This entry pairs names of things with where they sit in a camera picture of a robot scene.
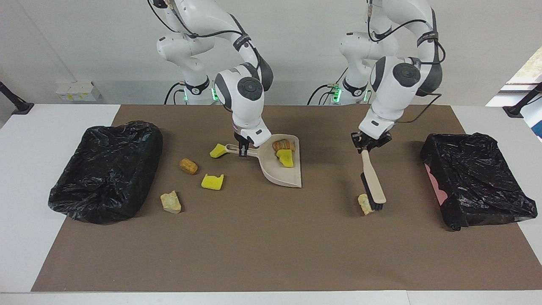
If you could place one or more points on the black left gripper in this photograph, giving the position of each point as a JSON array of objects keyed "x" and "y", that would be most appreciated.
[{"x": 372, "y": 142}]

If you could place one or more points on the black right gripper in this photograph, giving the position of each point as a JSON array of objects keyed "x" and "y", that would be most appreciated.
[{"x": 240, "y": 142}]

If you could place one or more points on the yellow wedge sponge piece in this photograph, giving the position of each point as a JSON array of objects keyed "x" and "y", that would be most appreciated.
[{"x": 217, "y": 151}]

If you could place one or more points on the orange striped pastry piece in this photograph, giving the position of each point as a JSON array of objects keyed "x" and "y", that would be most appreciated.
[{"x": 283, "y": 145}]

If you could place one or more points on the yellow sponge block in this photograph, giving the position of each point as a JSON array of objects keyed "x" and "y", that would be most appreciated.
[{"x": 286, "y": 159}]

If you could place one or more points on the beige brush black bristles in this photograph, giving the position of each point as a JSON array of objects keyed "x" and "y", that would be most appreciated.
[{"x": 374, "y": 186}]

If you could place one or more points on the beige plastic dustpan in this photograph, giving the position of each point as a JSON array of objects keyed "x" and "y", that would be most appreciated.
[{"x": 281, "y": 173}]

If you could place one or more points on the yellow notched sponge piece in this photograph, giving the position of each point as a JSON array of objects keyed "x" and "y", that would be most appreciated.
[{"x": 211, "y": 182}]

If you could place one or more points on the brown bread roll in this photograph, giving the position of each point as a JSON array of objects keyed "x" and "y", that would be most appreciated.
[{"x": 188, "y": 166}]

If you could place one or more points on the pale bread chunk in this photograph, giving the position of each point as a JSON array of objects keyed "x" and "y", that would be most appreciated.
[
  {"x": 170, "y": 202},
  {"x": 364, "y": 205}
]

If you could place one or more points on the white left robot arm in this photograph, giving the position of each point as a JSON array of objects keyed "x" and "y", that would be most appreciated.
[{"x": 394, "y": 97}]

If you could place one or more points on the pink plastic bin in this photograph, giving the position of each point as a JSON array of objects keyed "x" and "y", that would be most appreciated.
[{"x": 438, "y": 188}]

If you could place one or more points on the black plastic trash bag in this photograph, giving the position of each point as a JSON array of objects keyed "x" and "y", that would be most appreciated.
[
  {"x": 106, "y": 169},
  {"x": 474, "y": 178}
]

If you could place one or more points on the brown table mat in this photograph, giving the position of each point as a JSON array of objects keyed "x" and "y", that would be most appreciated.
[{"x": 254, "y": 262}]

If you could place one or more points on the black clamp stand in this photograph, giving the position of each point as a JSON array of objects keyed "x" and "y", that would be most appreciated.
[
  {"x": 514, "y": 111},
  {"x": 19, "y": 108}
]

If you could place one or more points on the white wall socket box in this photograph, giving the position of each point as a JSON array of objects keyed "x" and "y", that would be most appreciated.
[{"x": 78, "y": 91}]

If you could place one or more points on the window with white frame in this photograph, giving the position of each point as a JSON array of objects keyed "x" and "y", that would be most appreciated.
[{"x": 529, "y": 70}]

